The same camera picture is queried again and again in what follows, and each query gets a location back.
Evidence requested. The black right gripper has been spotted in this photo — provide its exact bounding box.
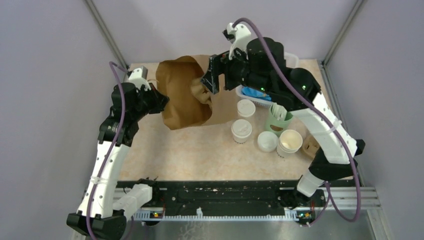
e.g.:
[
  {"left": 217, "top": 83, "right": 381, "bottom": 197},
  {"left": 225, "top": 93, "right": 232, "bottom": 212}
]
[{"left": 199, "top": 43, "right": 272, "bottom": 97}]

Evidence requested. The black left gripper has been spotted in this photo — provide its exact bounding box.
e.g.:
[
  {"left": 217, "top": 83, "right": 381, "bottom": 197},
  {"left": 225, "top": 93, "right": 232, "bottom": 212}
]
[{"left": 130, "top": 81, "right": 169, "bottom": 121}]

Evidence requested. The brown paper bag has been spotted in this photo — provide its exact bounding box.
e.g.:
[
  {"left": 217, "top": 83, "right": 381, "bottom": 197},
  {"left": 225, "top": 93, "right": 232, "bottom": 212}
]
[{"left": 155, "top": 55, "right": 238, "bottom": 130}]

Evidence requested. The white cup lid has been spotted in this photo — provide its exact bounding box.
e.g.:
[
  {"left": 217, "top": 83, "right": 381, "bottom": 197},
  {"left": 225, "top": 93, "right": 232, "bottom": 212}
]
[
  {"left": 237, "top": 99, "right": 256, "bottom": 115},
  {"left": 231, "top": 119, "right": 252, "bottom": 138}
]

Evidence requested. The white paper cup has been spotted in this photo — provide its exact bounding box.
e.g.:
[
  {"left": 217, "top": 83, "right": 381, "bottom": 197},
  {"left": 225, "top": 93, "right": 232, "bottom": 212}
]
[
  {"left": 238, "top": 114, "right": 254, "bottom": 119},
  {"left": 232, "top": 135, "right": 250, "bottom": 144}
]

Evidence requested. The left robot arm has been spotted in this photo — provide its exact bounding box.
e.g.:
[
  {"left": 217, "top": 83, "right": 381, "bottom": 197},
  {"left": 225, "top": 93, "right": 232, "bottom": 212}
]
[{"left": 66, "top": 82, "right": 169, "bottom": 240}]

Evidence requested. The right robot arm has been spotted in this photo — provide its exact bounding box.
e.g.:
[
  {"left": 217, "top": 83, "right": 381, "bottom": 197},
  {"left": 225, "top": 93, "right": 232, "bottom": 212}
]
[{"left": 201, "top": 37, "right": 365, "bottom": 206}]

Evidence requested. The blue snack packet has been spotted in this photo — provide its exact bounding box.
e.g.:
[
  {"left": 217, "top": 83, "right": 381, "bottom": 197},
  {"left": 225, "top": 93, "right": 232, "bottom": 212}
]
[{"left": 241, "top": 86, "right": 271, "bottom": 102}]

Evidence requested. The white plastic basket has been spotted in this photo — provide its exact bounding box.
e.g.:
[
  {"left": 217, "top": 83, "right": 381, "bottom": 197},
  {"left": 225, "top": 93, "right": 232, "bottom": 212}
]
[{"left": 235, "top": 52, "right": 299, "bottom": 108}]

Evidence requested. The green straw holder cup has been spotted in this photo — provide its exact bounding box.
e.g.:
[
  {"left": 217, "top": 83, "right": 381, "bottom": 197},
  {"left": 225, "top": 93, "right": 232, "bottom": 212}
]
[{"left": 264, "top": 104, "right": 294, "bottom": 137}]

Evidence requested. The stack of white lids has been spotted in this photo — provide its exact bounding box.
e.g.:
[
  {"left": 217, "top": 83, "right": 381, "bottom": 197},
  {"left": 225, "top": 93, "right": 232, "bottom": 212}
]
[{"left": 257, "top": 131, "right": 279, "bottom": 153}]

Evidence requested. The stack of paper cups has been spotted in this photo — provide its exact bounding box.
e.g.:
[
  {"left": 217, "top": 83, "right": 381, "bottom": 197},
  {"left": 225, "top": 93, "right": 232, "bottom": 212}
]
[{"left": 276, "top": 129, "right": 303, "bottom": 158}]

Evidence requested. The brown cardboard cup carrier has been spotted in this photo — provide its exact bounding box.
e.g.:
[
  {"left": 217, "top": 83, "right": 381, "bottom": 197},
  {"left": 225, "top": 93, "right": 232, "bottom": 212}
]
[{"left": 301, "top": 134, "right": 320, "bottom": 159}]

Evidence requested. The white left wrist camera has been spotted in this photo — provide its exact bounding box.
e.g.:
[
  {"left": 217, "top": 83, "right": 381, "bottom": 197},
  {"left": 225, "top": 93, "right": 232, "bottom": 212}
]
[{"left": 128, "top": 66, "right": 152, "bottom": 92}]

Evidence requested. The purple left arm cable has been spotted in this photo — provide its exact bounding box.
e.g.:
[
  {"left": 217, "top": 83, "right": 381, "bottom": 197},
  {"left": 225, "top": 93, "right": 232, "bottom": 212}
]
[{"left": 85, "top": 61, "right": 135, "bottom": 240}]

